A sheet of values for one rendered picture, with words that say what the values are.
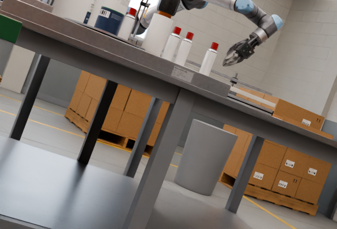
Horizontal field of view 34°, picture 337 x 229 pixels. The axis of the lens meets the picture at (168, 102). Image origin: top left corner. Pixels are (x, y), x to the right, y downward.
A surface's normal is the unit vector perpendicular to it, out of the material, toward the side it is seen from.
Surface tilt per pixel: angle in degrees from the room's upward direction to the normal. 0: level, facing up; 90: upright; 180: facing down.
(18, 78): 90
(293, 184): 90
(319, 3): 90
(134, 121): 90
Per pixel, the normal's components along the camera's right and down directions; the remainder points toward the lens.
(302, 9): -0.85, -0.32
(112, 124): 0.40, 0.18
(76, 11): -0.21, -0.06
